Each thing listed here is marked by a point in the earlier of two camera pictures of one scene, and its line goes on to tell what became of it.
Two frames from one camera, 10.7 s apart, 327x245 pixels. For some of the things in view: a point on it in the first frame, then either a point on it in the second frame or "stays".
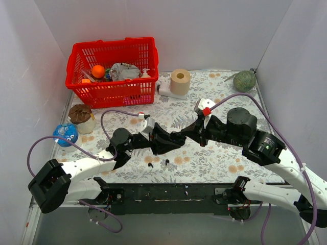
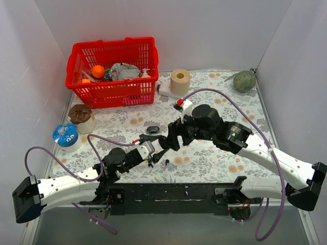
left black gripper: [155, 140] to [154, 155]
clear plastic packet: [88, 73] stays
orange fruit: [98, 71] stays
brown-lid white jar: [81, 115] stays
